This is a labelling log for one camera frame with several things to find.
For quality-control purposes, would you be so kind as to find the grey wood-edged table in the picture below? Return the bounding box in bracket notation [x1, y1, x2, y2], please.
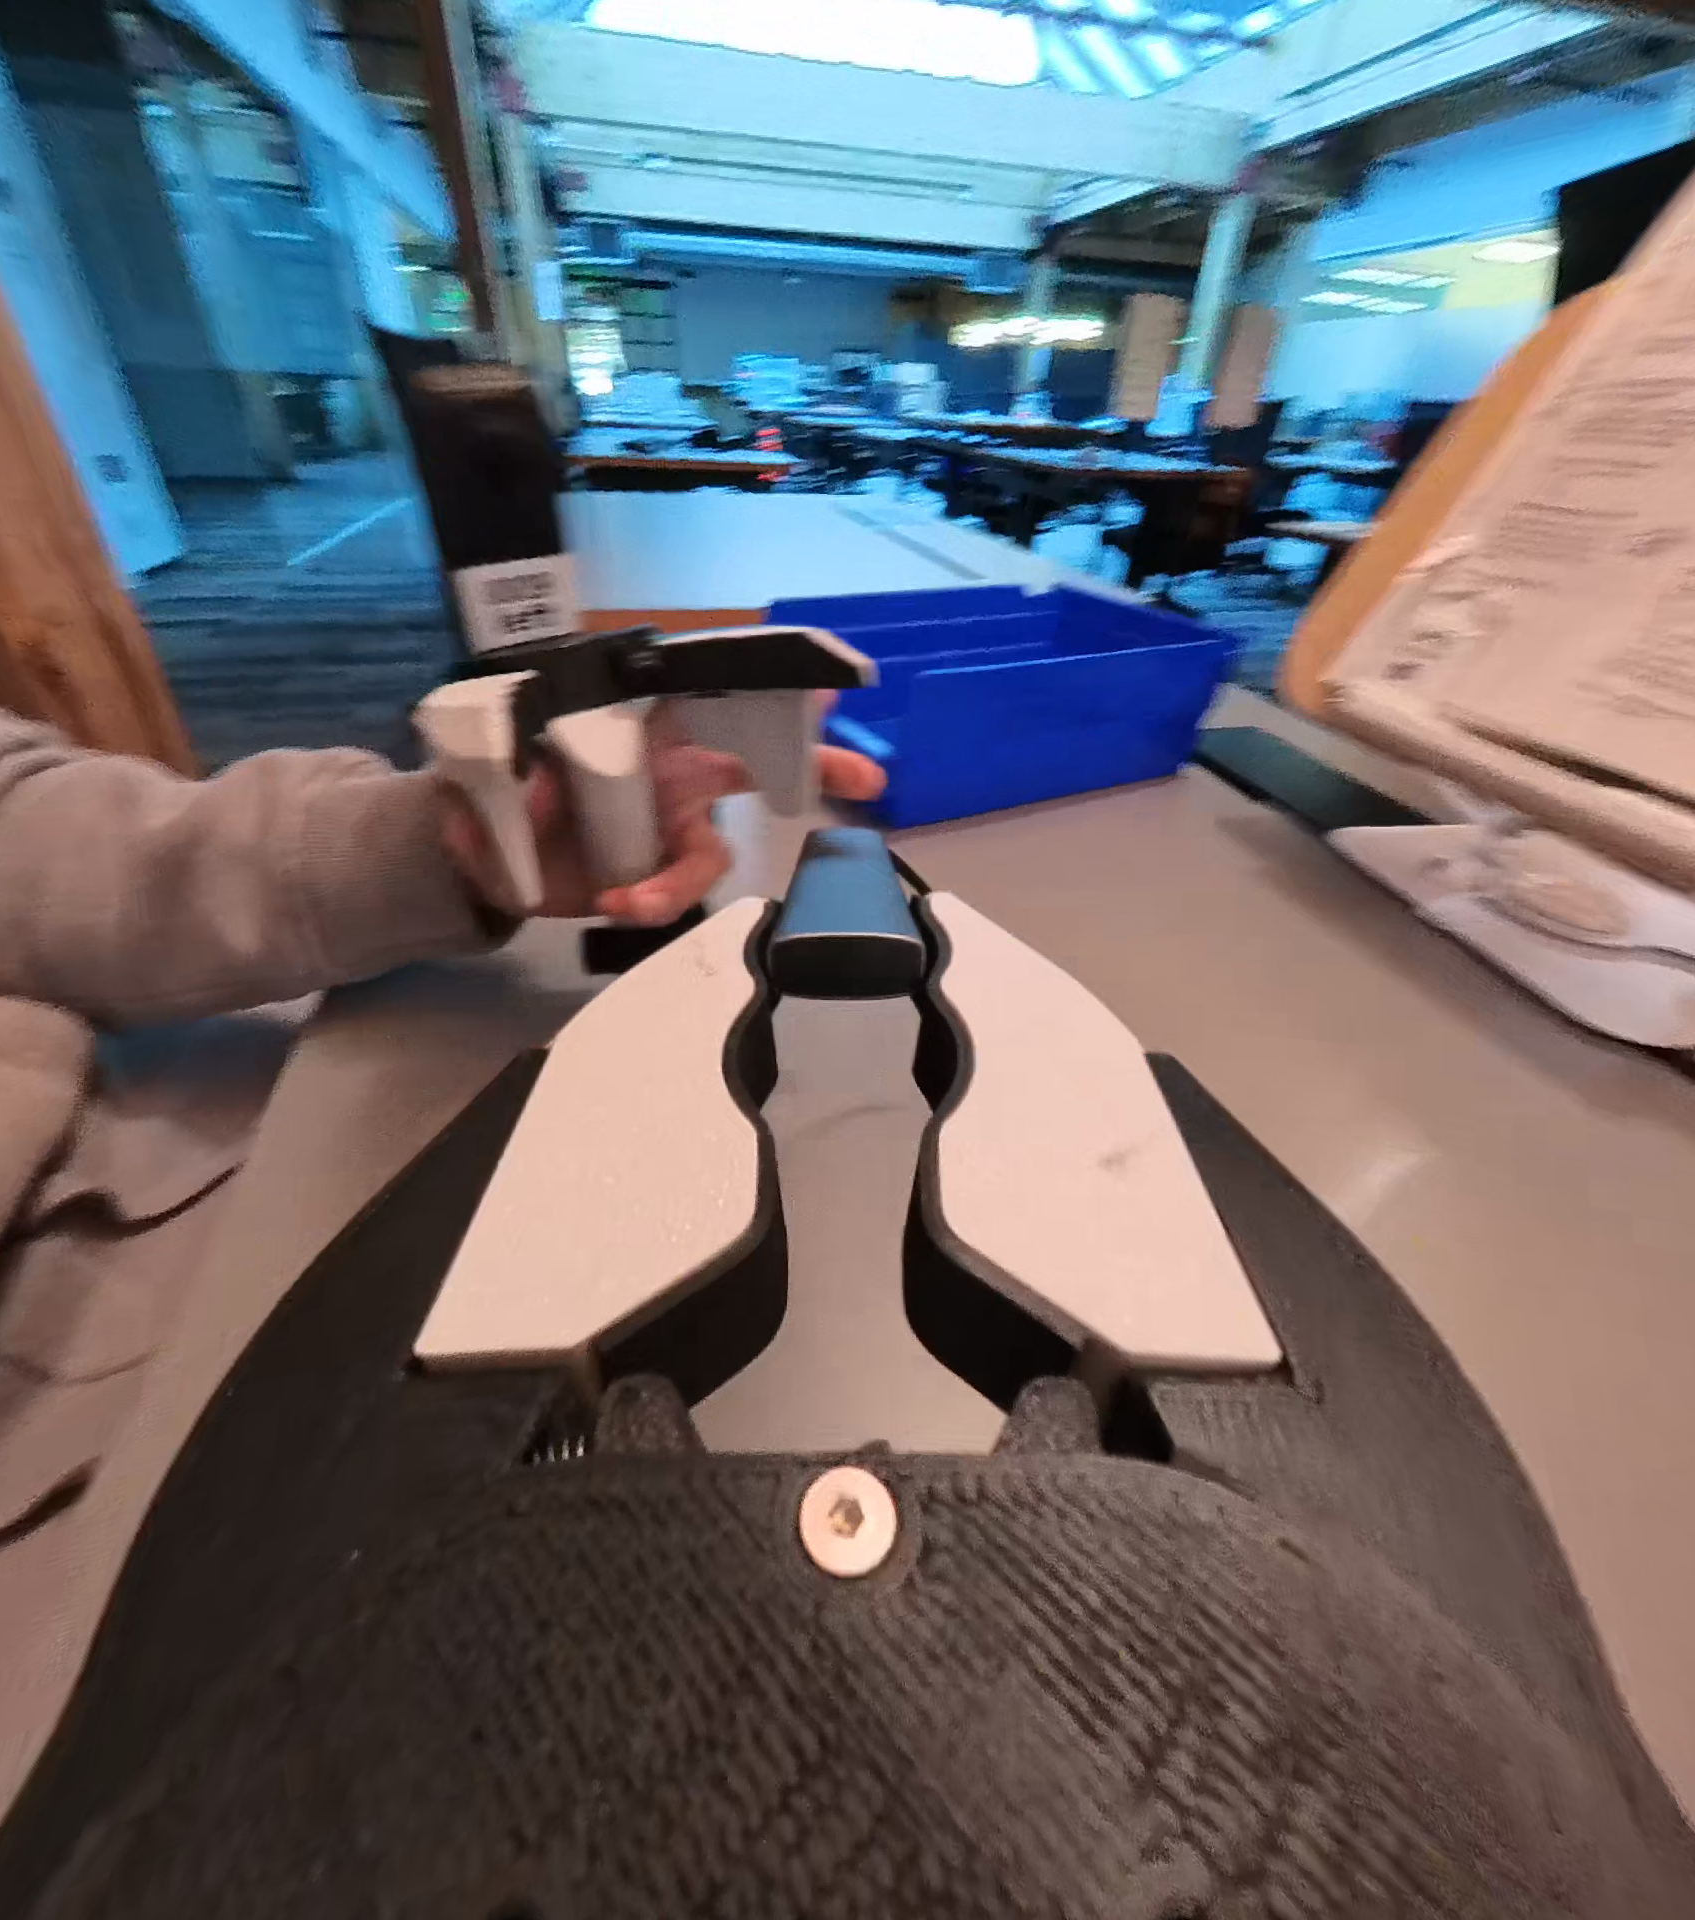
[561, 487, 1077, 636]

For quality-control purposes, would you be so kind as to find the white board on stand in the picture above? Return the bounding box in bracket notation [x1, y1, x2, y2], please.
[1109, 293, 1187, 426]
[1213, 301, 1285, 432]

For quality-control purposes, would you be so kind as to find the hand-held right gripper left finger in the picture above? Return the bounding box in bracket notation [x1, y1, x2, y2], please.
[412, 896, 789, 1413]

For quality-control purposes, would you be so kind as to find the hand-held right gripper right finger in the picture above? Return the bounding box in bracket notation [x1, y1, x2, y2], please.
[907, 892, 1293, 1420]

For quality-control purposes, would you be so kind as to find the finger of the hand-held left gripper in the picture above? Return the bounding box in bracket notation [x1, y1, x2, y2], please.
[663, 692, 831, 822]
[643, 625, 881, 702]

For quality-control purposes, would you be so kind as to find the silver USB hub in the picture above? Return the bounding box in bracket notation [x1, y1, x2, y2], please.
[761, 828, 933, 1005]

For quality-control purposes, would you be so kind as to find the grey desk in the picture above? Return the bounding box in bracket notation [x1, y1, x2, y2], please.
[0, 765, 1695, 1920]

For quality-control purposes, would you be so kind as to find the black monitor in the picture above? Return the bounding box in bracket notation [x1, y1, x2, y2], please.
[1551, 134, 1695, 313]

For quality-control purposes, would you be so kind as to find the wooden document stand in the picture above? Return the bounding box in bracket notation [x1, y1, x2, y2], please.
[1273, 90, 1695, 1056]

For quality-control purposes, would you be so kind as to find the person's left hand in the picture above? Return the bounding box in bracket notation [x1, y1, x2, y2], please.
[440, 743, 889, 928]

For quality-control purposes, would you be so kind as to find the blue plastic bin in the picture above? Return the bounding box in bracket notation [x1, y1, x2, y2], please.
[763, 583, 1241, 834]

